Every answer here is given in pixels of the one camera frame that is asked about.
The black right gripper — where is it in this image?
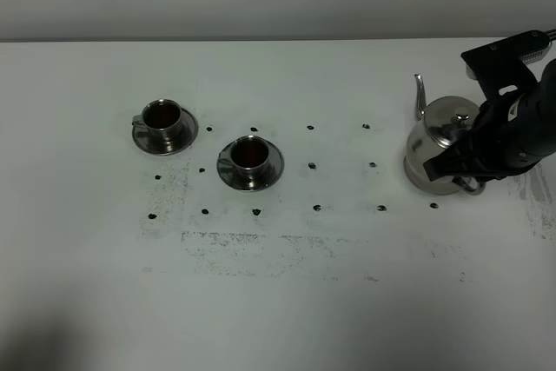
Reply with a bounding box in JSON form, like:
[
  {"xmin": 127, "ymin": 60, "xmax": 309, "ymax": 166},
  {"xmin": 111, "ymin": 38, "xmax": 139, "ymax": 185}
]
[{"xmin": 423, "ymin": 60, "xmax": 555, "ymax": 181}]

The stainless steel teapot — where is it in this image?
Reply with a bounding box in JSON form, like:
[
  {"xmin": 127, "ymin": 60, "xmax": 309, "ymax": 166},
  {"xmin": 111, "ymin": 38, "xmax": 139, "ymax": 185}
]
[{"xmin": 404, "ymin": 74, "xmax": 486, "ymax": 195}]

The steel teacup near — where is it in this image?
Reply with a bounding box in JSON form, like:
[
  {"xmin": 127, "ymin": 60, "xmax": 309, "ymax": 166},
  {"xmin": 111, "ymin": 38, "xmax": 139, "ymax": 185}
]
[{"xmin": 217, "ymin": 136, "xmax": 270, "ymax": 175}]

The steel teacup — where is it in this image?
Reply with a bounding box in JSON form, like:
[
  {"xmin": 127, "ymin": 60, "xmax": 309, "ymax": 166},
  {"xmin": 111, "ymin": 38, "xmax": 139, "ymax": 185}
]
[
  {"xmin": 132, "ymin": 99, "xmax": 182, "ymax": 136},
  {"xmin": 217, "ymin": 136, "xmax": 270, "ymax": 175}
]

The steel saucer near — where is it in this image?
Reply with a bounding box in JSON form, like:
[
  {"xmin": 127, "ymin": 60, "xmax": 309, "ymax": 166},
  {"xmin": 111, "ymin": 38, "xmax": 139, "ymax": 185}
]
[{"xmin": 216, "ymin": 142, "xmax": 285, "ymax": 192}]

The steel saucer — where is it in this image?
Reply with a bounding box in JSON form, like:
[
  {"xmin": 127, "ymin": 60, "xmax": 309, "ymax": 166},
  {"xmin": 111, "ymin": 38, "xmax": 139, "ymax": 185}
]
[
  {"xmin": 131, "ymin": 108, "xmax": 198, "ymax": 156},
  {"xmin": 216, "ymin": 142, "xmax": 285, "ymax": 192}
]

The steel saucer far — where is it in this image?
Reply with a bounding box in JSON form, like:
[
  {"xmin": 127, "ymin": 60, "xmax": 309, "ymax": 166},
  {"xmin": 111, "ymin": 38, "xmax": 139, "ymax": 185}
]
[{"xmin": 131, "ymin": 108, "xmax": 198, "ymax": 156}]

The steel teacup far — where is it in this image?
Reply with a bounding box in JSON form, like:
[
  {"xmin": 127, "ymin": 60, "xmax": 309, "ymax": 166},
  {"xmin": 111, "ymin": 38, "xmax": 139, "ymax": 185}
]
[{"xmin": 132, "ymin": 99, "xmax": 182, "ymax": 136}]

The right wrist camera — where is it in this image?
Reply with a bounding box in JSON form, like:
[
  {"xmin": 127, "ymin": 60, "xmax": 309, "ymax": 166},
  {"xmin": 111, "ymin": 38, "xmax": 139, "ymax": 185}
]
[{"xmin": 460, "ymin": 30, "xmax": 555, "ymax": 102}]

